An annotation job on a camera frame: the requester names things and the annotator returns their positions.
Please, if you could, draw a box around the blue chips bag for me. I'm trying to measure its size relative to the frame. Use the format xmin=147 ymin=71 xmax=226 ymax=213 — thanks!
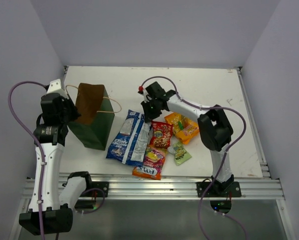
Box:
xmin=106 ymin=110 xmax=151 ymax=167

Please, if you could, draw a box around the green paper bag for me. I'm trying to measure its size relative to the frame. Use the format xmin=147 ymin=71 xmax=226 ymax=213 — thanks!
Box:
xmin=68 ymin=83 xmax=117 ymax=151

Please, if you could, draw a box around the Fox's fruit candy bag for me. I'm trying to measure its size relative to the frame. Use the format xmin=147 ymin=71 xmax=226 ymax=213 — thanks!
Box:
xmin=132 ymin=145 xmax=167 ymax=181

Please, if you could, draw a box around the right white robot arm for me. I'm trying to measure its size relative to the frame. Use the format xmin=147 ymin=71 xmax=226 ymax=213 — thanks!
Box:
xmin=138 ymin=82 xmax=234 ymax=197

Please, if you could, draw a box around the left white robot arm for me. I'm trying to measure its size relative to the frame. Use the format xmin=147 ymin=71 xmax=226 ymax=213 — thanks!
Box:
xmin=19 ymin=93 xmax=94 ymax=238

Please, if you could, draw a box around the red snack packet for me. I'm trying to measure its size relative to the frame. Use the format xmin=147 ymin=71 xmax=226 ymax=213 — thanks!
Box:
xmin=149 ymin=121 xmax=173 ymax=149

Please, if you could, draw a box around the orange candy packet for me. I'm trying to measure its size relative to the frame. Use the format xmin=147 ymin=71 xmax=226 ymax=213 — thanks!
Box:
xmin=164 ymin=112 xmax=200 ymax=144

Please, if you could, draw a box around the small green snack packet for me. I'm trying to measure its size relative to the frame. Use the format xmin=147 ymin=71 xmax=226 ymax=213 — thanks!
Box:
xmin=167 ymin=141 xmax=192 ymax=166

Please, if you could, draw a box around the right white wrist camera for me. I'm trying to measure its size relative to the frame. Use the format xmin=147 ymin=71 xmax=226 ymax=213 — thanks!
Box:
xmin=143 ymin=90 xmax=152 ymax=103

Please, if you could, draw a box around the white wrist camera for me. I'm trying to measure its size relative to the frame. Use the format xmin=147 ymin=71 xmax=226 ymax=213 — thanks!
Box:
xmin=143 ymin=90 xmax=152 ymax=103
xmin=46 ymin=78 xmax=65 ymax=94

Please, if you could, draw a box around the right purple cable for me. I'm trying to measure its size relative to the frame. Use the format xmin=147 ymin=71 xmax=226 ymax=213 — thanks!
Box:
xmin=141 ymin=75 xmax=248 ymax=240

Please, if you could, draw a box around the purple cable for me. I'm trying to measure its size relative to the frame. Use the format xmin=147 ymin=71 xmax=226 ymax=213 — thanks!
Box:
xmin=141 ymin=75 xmax=248 ymax=240
xmin=8 ymin=81 xmax=106 ymax=240

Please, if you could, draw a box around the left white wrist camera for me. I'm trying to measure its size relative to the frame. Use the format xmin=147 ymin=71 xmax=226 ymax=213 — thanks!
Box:
xmin=46 ymin=78 xmax=65 ymax=94

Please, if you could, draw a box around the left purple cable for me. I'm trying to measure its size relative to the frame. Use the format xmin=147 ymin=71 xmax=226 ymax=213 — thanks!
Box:
xmin=8 ymin=81 xmax=106 ymax=240

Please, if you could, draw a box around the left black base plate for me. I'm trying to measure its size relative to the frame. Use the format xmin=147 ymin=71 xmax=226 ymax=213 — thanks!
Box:
xmin=82 ymin=181 xmax=110 ymax=199

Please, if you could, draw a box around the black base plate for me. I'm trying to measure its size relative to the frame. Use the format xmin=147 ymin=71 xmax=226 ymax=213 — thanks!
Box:
xmin=195 ymin=181 xmax=242 ymax=198
xmin=82 ymin=181 xmax=110 ymax=199

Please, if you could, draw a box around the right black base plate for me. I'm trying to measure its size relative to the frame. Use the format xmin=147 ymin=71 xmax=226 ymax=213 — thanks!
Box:
xmin=195 ymin=181 xmax=242 ymax=198

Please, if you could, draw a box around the aluminium mounting rail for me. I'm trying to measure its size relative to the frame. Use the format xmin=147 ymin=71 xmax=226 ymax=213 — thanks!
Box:
xmin=23 ymin=172 xmax=285 ymax=201

